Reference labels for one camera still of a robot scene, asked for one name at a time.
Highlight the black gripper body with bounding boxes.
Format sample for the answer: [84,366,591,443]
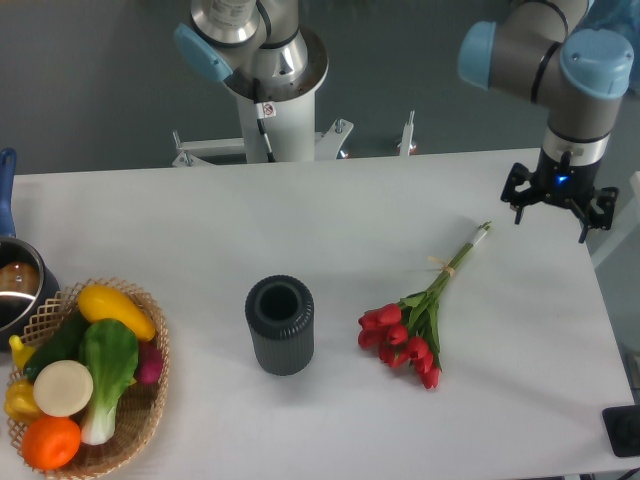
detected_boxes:
[531,139,608,209]

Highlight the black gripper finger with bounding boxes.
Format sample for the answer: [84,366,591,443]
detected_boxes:
[501,163,544,225]
[570,187,619,244]

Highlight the red tulip bouquet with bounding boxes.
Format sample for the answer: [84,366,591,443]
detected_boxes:
[357,222,492,390]

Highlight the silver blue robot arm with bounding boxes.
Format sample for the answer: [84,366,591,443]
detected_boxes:
[457,1,634,238]

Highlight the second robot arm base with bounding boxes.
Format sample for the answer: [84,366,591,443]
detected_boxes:
[173,1,329,102]

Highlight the black device at edge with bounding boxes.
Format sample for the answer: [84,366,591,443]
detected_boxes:
[602,405,639,458]

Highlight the dark grey ribbed vase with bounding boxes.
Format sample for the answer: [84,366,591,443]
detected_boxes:
[245,275,315,376]

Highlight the magenta radish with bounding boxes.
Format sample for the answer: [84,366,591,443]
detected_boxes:
[134,342,164,385]

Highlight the woven wicker basket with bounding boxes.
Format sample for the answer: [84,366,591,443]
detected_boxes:
[20,278,170,479]

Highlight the yellow squash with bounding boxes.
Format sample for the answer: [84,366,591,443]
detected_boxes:
[77,284,156,342]

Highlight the green bok choy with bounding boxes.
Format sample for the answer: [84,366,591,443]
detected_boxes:
[80,319,139,446]

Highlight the dark green cucumber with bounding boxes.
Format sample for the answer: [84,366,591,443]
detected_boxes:
[23,310,90,383]

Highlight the cream round onion slice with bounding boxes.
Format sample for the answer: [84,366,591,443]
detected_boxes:
[33,360,93,417]

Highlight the small yellow pepper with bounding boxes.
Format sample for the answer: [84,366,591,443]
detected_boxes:
[8,335,36,370]

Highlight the orange fruit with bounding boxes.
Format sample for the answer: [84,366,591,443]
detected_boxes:
[21,416,81,470]

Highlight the yellow bell pepper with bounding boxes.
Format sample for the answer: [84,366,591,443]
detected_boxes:
[4,379,42,425]

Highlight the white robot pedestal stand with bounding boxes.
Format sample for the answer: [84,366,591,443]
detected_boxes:
[172,92,354,167]

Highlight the blue handled saucepan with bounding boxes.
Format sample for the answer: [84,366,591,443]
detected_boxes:
[1,148,59,353]

